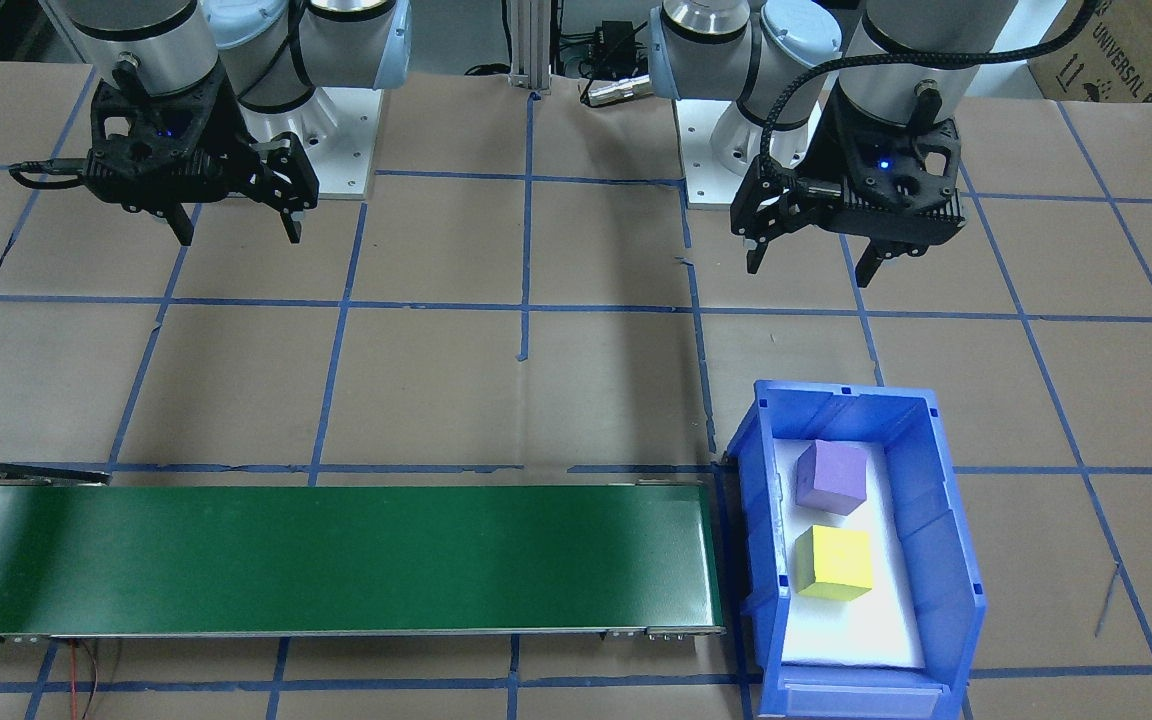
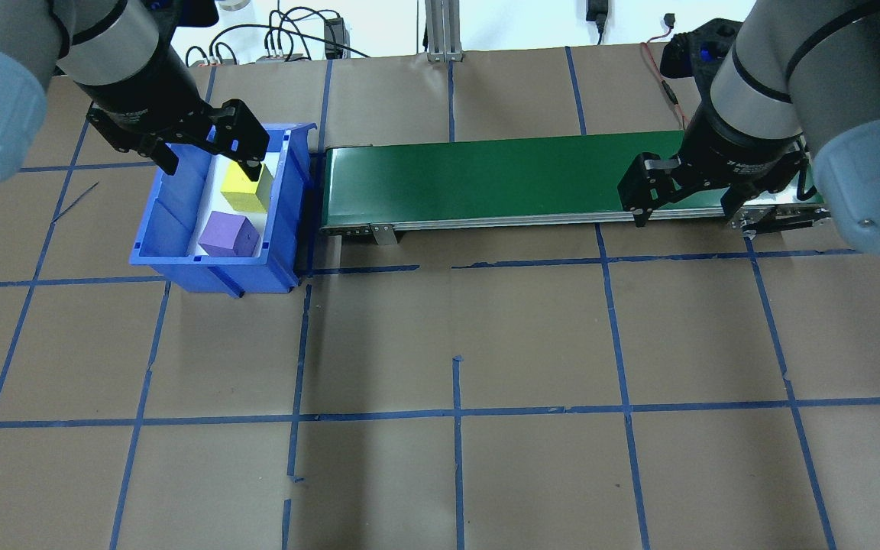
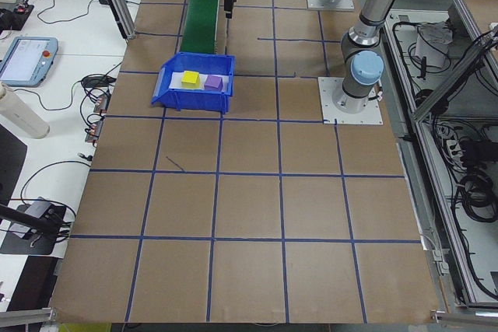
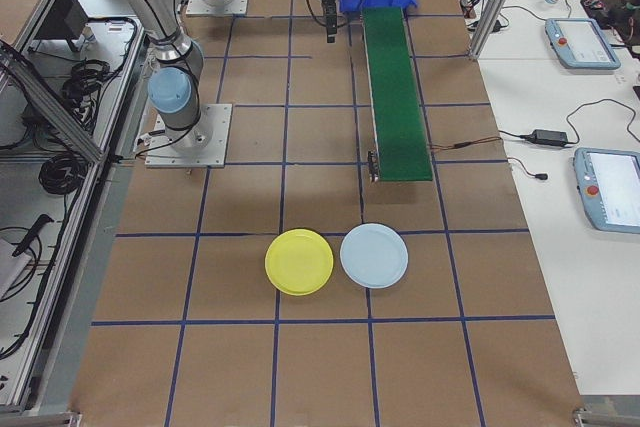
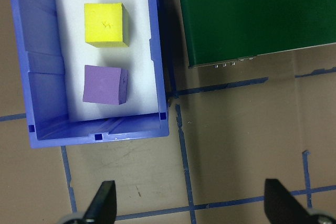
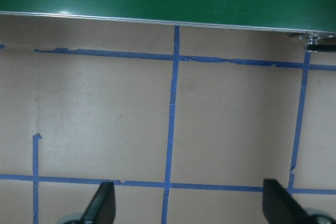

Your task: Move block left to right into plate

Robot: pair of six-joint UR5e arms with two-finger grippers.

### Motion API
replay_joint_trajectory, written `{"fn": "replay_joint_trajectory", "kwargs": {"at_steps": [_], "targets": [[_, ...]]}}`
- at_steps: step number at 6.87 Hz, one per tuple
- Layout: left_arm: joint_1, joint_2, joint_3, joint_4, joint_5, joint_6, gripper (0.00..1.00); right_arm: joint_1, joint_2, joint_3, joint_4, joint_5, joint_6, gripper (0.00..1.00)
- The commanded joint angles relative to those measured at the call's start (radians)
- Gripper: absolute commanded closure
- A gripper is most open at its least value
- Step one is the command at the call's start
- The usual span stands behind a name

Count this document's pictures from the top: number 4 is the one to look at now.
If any light blue round plate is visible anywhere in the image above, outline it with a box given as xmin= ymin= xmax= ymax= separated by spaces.
xmin=339 ymin=222 xmax=410 ymax=290

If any yellow round plate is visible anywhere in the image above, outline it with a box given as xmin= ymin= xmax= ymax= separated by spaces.
xmin=264 ymin=228 xmax=335 ymax=297

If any green conveyor belt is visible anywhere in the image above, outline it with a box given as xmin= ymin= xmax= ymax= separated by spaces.
xmin=357 ymin=6 xmax=435 ymax=186

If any light blue teach pendant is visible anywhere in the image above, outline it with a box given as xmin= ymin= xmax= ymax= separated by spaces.
xmin=572 ymin=146 xmax=640 ymax=235
xmin=543 ymin=16 xmax=623 ymax=71

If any black box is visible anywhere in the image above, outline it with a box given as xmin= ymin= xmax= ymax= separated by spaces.
xmin=30 ymin=0 xmax=91 ymax=53

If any person in dark clothes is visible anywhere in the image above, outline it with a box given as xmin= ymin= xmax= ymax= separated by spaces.
xmin=599 ymin=0 xmax=640 ymax=61

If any black handheld tool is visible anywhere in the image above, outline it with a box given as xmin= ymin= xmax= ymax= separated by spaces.
xmin=9 ymin=214 xmax=55 ymax=256

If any white sheet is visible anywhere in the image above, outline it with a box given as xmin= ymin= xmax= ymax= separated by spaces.
xmin=0 ymin=238 xmax=32 ymax=301

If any aluminium corner bar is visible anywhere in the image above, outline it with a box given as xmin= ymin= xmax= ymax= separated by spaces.
xmin=572 ymin=394 xmax=640 ymax=427
xmin=29 ymin=410 xmax=82 ymax=427

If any aluminium profile post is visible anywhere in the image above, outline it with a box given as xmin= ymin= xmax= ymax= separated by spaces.
xmin=467 ymin=0 xmax=532 ymax=62

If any red conveyor wire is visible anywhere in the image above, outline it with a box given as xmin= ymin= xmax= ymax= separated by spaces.
xmin=428 ymin=136 xmax=503 ymax=153

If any black cable with plug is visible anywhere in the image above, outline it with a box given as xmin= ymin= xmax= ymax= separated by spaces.
xmin=507 ymin=156 xmax=550 ymax=182

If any black cable coil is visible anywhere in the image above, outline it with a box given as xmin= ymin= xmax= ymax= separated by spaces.
xmin=38 ymin=151 xmax=87 ymax=197
xmin=59 ymin=59 xmax=126 ymax=121

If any V-shaped metal bar frame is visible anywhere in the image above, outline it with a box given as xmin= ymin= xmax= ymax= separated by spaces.
xmin=0 ymin=0 xmax=151 ymax=416

